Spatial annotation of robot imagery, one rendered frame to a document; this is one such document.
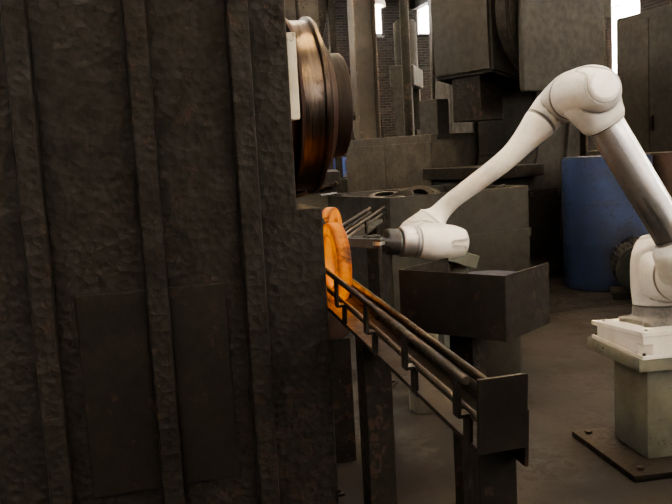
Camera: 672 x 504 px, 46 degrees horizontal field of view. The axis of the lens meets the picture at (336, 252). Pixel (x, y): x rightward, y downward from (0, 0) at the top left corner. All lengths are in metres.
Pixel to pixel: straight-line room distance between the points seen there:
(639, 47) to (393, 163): 2.27
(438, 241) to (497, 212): 2.51
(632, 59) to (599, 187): 2.09
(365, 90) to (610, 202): 6.28
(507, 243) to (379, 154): 2.03
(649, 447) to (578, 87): 1.11
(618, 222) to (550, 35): 1.33
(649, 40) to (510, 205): 2.72
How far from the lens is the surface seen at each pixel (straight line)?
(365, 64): 11.23
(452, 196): 2.46
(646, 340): 2.47
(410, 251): 2.27
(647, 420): 2.63
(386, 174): 6.52
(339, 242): 1.80
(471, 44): 5.83
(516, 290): 1.71
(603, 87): 2.25
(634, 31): 7.29
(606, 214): 5.43
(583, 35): 6.00
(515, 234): 4.87
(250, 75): 1.67
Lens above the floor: 0.98
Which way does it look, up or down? 7 degrees down
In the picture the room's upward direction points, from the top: 3 degrees counter-clockwise
